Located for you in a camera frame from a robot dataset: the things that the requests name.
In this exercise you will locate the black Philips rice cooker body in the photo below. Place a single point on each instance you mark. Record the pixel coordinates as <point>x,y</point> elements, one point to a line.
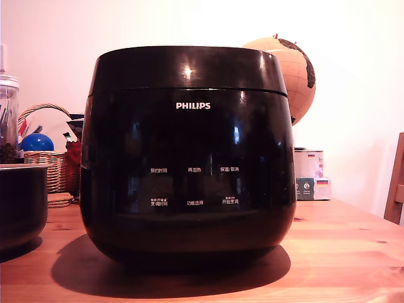
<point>189,142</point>

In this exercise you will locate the white carton box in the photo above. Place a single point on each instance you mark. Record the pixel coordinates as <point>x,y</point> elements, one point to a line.
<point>307,164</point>

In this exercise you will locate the blue ball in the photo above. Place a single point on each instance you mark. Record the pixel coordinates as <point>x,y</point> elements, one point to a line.
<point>36,142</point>

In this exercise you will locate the black rice cooker lid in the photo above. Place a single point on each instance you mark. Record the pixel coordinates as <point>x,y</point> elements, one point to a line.
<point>189,69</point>

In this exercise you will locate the woven wicker basket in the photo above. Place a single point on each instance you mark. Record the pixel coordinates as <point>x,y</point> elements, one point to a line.
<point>55,173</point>

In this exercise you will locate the black inner cooking pot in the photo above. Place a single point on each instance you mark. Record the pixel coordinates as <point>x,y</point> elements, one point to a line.
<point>22,202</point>

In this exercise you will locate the red knitted item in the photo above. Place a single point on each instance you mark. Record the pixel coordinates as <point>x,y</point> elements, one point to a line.
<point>74,158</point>

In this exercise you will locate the cork globe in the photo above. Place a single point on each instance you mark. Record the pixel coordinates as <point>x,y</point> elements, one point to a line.
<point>296,72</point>

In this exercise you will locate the flat box with flag print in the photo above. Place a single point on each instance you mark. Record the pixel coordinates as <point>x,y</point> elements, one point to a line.
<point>314,188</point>

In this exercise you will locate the stack of cork coasters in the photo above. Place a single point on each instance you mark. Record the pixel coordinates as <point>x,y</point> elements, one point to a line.
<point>60,200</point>

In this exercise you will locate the dotted patterned paper bag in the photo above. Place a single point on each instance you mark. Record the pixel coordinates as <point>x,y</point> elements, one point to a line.
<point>76,127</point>

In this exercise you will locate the wooden chair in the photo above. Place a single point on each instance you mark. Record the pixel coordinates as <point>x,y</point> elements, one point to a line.
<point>396,189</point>

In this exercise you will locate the clear glass jar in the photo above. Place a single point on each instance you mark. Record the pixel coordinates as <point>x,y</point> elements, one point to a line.
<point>8,120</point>

